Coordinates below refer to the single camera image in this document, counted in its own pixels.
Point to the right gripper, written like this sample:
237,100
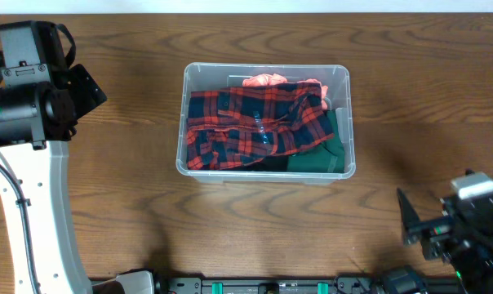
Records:
448,232

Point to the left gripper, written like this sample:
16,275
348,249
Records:
87,91

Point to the green garment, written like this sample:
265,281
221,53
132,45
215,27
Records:
328,157

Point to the black garment with strap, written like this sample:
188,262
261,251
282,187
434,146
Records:
268,164

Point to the red plaid flannel garment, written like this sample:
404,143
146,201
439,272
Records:
239,126

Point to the pink garment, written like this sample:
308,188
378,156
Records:
266,79

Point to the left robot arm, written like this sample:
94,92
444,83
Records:
43,94

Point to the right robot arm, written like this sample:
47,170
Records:
473,270

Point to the clear plastic storage bin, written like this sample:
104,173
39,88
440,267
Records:
199,76

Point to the black mounting rail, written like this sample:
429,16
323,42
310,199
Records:
341,284

